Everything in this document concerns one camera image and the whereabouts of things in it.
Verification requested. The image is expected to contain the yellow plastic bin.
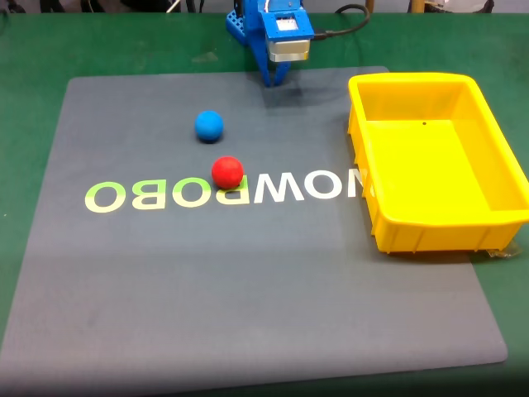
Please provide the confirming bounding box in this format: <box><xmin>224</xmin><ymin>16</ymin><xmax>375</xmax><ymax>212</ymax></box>
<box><xmin>347</xmin><ymin>72</ymin><xmax>529</xmax><ymax>255</ymax></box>

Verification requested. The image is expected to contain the red foam ball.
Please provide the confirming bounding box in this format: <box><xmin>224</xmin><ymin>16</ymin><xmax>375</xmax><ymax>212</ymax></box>
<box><xmin>211</xmin><ymin>155</ymin><xmax>245</xmax><ymax>190</ymax></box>

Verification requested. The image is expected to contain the silver camera in blue mount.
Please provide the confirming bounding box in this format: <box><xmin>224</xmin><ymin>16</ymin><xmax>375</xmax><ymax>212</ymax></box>
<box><xmin>259</xmin><ymin>9</ymin><xmax>317</xmax><ymax>64</ymax></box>

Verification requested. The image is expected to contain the clear tape piece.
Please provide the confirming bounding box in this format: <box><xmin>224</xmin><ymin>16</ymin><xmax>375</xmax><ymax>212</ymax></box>
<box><xmin>486</xmin><ymin>241</ymin><xmax>522</xmax><ymax>261</ymax></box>

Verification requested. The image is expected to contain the blue foam ball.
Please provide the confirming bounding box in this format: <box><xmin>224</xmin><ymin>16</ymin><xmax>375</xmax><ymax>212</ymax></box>
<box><xmin>194</xmin><ymin>110</ymin><xmax>225</xmax><ymax>144</ymax></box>

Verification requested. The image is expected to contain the grey mat with lettering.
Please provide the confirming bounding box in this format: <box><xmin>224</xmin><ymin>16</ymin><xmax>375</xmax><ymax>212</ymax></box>
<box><xmin>0</xmin><ymin>65</ymin><xmax>509</xmax><ymax>396</ymax></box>

